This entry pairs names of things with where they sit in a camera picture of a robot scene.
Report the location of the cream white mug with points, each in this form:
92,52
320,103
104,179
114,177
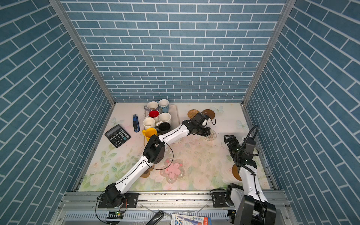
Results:
149,122

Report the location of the black calculator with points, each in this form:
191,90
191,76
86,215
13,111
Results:
117,136

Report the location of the pink flower coaster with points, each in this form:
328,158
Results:
172,170

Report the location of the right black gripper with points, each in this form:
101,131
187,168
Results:
232,145

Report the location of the brown cork round coaster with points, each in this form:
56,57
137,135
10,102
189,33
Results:
235,172

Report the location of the beige serving tray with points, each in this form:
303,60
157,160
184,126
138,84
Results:
173,110

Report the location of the blue stapler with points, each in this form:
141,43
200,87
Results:
136,125

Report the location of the red inside mug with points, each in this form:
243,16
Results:
154,114

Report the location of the black mug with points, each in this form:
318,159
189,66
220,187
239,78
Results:
163,128

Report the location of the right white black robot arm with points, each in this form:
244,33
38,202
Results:
252,207

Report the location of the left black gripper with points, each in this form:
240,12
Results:
205,132

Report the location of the black handheld device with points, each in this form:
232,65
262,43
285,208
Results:
156,218

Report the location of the dark brown wooden coaster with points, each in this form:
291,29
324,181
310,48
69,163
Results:
210,113

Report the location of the blue white printed package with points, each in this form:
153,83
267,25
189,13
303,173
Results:
178,219

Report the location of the white speckled mug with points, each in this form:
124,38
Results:
164,117

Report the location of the white mug grey handle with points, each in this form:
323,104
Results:
153,105

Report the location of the light blue floral mug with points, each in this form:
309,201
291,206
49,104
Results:
163,105

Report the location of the brown paw print coaster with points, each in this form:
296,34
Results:
147,172

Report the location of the green circuit board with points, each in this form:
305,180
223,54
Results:
115,215

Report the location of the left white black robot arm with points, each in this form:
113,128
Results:
153,153

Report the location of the yellow mug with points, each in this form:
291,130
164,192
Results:
148,133

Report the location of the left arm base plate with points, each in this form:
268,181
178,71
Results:
128,201

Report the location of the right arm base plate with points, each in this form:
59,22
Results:
220,199

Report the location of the aluminium front rail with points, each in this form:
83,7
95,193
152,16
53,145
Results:
79,208

